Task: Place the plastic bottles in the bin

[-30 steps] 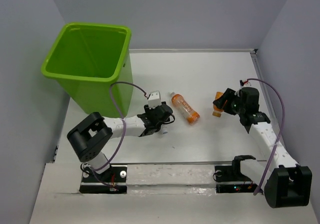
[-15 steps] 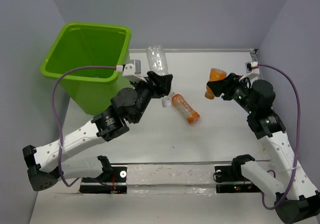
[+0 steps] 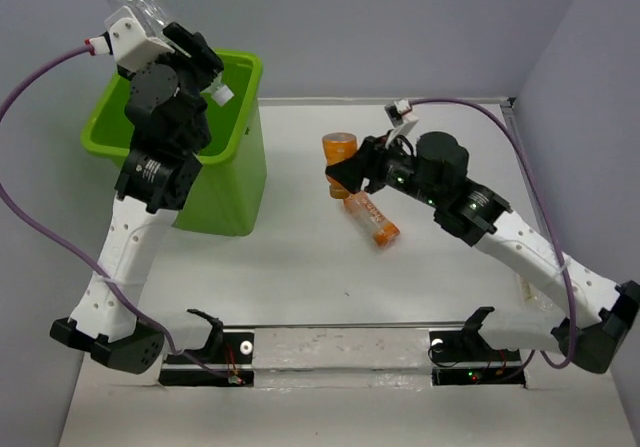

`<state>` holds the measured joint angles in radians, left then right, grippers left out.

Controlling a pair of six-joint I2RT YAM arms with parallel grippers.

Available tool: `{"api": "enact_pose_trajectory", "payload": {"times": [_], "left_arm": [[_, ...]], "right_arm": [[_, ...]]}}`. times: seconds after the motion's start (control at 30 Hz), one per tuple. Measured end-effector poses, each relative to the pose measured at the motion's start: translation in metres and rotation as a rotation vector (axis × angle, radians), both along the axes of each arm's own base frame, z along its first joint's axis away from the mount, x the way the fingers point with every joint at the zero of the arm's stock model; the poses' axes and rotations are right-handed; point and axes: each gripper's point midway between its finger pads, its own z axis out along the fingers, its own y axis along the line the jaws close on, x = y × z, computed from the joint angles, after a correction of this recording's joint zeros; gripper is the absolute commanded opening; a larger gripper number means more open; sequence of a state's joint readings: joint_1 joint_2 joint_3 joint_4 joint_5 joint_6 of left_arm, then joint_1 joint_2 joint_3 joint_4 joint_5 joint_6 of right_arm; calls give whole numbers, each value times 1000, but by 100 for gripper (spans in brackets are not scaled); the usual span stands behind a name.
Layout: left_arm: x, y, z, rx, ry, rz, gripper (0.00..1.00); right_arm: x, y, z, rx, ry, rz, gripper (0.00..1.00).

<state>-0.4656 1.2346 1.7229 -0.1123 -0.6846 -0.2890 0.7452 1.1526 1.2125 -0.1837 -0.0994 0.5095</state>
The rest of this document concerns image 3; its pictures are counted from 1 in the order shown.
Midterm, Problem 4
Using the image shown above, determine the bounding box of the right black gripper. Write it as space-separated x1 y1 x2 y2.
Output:
330 128 445 208

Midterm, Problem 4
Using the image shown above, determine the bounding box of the small orange bottle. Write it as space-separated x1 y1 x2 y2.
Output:
322 132 358 200

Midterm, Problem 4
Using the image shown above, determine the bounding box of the orange drink bottle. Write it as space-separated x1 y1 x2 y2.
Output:
343 191 400 249

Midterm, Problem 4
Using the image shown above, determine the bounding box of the clear crushed bottle white cap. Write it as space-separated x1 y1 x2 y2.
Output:
115 0 234 106

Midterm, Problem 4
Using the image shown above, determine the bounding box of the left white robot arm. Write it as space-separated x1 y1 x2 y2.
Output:
50 19 224 374

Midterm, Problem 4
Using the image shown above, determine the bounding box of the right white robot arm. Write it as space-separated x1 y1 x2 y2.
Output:
325 132 639 374

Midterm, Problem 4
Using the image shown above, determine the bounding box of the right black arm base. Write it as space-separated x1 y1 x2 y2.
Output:
427 330 526 387

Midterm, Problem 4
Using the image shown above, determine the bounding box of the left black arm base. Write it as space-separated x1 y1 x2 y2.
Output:
158 309 255 388

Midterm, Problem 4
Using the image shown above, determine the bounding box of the green plastic bin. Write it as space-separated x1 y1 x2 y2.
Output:
81 50 267 236

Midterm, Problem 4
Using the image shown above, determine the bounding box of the aluminium table edge rail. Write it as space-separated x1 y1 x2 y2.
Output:
257 95 516 111

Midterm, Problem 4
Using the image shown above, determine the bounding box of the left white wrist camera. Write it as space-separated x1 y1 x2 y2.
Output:
84 6 175 72

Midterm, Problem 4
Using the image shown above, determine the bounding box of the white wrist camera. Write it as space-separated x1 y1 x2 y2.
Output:
84 6 175 72
385 99 418 148

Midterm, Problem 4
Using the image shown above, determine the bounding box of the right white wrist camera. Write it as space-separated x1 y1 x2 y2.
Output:
385 99 418 148

